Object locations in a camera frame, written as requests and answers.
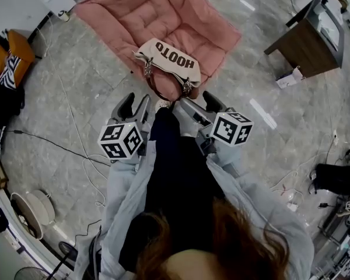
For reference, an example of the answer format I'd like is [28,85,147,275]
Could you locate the black floor fan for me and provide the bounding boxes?
[14,241,78,280]

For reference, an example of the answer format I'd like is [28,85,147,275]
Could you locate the person's left forearm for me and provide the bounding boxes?
[103,156,157,224]

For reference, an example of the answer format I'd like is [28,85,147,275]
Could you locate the white paper bag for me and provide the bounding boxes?
[275,65,306,89]

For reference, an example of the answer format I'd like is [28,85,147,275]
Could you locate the long white cable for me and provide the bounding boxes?
[57,76,106,208]

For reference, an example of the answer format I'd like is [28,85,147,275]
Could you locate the pink cushioned chair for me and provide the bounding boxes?
[74,0,242,99]

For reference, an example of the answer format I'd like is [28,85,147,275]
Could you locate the white paper sheet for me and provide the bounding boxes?
[317,7,344,51]

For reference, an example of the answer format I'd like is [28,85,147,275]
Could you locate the long black cable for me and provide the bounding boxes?
[5,129,111,167]

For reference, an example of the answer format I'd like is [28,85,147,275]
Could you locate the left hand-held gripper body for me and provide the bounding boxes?
[97,108,152,160]

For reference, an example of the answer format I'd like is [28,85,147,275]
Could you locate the black fan cable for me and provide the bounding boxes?
[74,219,102,244]

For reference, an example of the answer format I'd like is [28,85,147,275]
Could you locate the black clothing pile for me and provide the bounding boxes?
[0,83,26,122]

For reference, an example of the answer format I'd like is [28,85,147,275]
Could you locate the person's right forearm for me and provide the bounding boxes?
[205,144,281,215]

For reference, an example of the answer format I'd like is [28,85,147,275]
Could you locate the beige canvas handbag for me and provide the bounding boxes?
[132,37,202,102]

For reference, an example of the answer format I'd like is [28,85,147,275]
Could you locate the person's legs in black trousers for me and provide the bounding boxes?
[145,108,225,212]

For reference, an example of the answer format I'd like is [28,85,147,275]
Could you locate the zebra print cushion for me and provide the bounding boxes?
[0,54,21,90]

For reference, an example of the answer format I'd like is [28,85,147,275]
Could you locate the dark wooden desk cabinet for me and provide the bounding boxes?
[264,0,345,78]

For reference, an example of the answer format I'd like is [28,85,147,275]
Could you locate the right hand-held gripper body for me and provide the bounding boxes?
[195,107,255,156]

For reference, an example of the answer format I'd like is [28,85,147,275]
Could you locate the black metal rack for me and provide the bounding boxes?
[317,197,350,274]

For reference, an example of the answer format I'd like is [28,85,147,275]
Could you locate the orange bench seat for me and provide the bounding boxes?
[0,29,36,86]

